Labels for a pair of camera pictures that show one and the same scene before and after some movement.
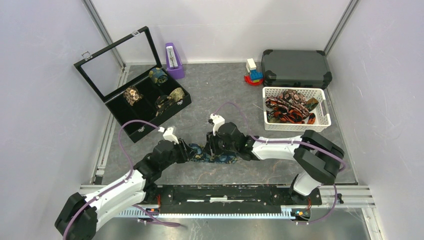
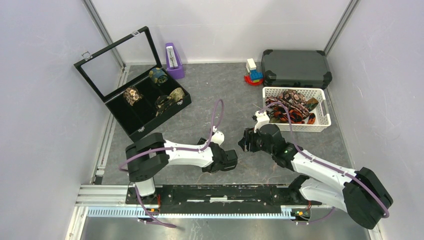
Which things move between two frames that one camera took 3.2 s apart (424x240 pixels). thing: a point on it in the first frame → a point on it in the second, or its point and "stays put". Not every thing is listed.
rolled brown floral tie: (132, 95) stays put
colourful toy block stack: (255, 77) stays put
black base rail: (228, 197) stays put
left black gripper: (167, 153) → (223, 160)
